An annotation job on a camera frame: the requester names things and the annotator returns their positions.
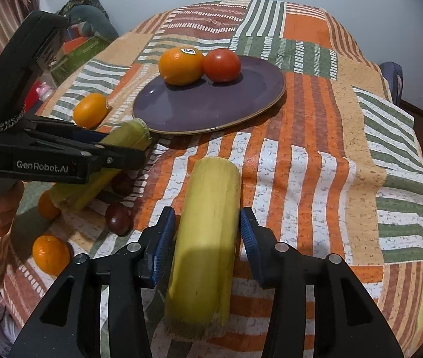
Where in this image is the orange box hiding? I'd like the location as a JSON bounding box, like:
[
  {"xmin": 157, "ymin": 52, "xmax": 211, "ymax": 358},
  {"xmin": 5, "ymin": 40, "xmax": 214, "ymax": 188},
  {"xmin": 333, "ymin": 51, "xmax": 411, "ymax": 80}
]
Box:
[{"xmin": 62, "ymin": 35, "xmax": 89, "ymax": 56}]

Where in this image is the red tomato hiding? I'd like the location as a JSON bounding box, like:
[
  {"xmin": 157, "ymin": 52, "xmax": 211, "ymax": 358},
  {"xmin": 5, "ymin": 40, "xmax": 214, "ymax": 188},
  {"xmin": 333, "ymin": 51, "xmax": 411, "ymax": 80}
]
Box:
[{"xmin": 202, "ymin": 48, "xmax": 242, "ymax": 83}]

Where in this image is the purple plate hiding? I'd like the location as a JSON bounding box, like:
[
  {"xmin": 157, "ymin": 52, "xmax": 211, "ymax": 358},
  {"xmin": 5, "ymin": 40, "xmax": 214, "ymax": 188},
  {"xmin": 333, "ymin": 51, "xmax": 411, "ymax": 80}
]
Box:
[{"xmin": 132, "ymin": 55, "xmax": 287, "ymax": 135}]

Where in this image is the grey plush toy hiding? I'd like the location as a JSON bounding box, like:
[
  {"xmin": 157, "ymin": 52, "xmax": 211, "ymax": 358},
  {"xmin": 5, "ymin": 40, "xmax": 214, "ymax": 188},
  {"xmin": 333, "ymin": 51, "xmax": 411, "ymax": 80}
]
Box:
[{"xmin": 67, "ymin": 4, "xmax": 119, "ymax": 41}]

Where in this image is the pink toy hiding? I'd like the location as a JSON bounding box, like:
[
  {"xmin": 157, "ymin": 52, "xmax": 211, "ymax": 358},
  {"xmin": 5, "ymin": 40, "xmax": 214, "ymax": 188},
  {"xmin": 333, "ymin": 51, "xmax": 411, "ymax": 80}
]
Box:
[{"xmin": 36, "ymin": 82, "xmax": 54, "ymax": 102}]

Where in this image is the person's left hand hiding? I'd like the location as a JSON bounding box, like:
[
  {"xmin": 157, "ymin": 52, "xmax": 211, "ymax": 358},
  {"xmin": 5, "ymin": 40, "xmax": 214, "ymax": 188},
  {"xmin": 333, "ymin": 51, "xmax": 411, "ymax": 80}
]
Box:
[{"xmin": 0, "ymin": 181, "xmax": 25, "ymax": 239}]

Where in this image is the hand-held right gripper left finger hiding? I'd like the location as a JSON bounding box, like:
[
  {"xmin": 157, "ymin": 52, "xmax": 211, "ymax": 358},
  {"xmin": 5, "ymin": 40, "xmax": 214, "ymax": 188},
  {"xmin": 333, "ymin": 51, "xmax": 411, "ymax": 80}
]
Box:
[{"xmin": 8, "ymin": 206, "xmax": 177, "ymax": 358}]

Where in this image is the purple backpack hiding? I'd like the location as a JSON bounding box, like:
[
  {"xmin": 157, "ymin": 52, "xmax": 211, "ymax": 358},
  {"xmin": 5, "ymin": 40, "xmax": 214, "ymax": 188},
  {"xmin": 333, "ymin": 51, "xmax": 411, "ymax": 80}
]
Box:
[{"xmin": 379, "ymin": 61, "xmax": 404, "ymax": 105}]

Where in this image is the greenish yellow squash piece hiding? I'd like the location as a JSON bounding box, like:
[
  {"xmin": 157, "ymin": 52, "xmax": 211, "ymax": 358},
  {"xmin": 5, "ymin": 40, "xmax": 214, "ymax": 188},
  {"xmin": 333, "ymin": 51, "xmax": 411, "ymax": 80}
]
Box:
[{"xmin": 45, "ymin": 118, "xmax": 152, "ymax": 211}]

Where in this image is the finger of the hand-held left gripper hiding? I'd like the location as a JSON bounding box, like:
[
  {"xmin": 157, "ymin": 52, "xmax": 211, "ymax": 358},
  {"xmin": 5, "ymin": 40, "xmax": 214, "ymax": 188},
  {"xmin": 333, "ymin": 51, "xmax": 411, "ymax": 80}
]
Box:
[
  {"xmin": 25, "ymin": 115, "xmax": 104, "ymax": 149},
  {"xmin": 82, "ymin": 142, "xmax": 148, "ymax": 184}
]

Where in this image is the green storage box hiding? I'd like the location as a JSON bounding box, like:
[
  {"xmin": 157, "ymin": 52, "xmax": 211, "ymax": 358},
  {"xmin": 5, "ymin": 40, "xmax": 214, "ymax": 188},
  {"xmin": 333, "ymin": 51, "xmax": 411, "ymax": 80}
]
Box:
[{"xmin": 47, "ymin": 34, "xmax": 111, "ymax": 86}]

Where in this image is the dark red plum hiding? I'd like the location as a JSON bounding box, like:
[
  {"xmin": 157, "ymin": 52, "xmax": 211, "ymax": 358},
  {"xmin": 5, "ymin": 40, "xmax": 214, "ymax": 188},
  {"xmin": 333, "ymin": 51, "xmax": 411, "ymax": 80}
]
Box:
[
  {"xmin": 110, "ymin": 172, "xmax": 135, "ymax": 196},
  {"xmin": 106, "ymin": 203, "xmax": 132, "ymax": 236}
]

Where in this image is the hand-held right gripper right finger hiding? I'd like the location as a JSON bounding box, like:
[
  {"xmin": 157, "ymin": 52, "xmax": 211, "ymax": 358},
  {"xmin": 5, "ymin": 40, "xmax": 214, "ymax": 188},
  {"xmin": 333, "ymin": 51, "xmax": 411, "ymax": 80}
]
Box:
[{"xmin": 239, "ymin": 206, "xmax": 406, "ymax": 358}]

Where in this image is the small orange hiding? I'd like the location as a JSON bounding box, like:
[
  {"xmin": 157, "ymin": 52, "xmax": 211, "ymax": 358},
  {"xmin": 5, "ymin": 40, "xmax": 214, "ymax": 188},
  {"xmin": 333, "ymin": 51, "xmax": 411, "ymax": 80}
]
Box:
[
  {"xmin": 38, "ymin": 190, "xmax": 63, "ymax": 220},
  {"xmin": 73, "ymin": 93, "xmax": 109, "ymax": 129},
  {"xmin": 32, "ymin": 234, "xmax": 71, "ymax": 274}
]

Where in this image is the large orange with sticker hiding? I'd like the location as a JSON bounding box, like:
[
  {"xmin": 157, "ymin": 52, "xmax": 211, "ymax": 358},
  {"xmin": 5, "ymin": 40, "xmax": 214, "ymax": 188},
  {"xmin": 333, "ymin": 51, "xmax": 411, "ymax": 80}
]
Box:
[{"xmin": 158, "ymin": 46, "xmax": 205, "ymax": 86}]

